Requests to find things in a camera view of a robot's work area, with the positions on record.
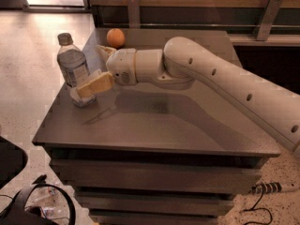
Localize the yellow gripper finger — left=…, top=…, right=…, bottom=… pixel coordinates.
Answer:
left=70, top=69, right=114, bottom=101
left=97, top=45, right=116, bottom=62

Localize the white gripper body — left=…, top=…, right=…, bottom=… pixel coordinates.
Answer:
left=106, top=49, right=137, bottom=85

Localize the clear plastic water bottle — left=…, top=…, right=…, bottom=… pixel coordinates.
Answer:
left=57, top=33, right=96, bottom=107

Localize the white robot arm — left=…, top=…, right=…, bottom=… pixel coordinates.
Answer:
left=70, top=37, right=300, bottom=156

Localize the orange fruit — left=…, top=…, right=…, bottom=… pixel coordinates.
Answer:
left=107, top=28, right=125, bottom=49

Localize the grey drawer cabinet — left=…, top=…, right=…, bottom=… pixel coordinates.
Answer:
left=32, top=27, right=281, bottom=225

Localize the white power strip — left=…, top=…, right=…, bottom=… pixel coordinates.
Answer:
left=249, top=181, right=300, bottom=195

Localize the left metal shelf bracket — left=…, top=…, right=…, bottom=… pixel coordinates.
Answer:
left=127, top=0, right=141, bottom=28

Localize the metal shelf bracket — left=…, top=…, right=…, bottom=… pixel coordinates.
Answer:
left=253, top=0, right=284, bottom=41
left=127, top=0, right=141, bottom=28

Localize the right metal shelf bracket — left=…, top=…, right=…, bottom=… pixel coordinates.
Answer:
left=253, top=0, right=284, bottom=41

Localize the black curved ring part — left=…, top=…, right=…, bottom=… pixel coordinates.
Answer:
left=0, top=174, right=76, bottom=225

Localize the black power cable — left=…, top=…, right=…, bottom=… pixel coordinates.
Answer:
left=243, top=189, right=274, bottom=225

